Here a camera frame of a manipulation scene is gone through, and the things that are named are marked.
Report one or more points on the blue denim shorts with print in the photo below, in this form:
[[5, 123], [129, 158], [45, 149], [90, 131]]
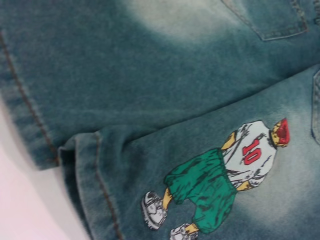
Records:
[[160, 100]]

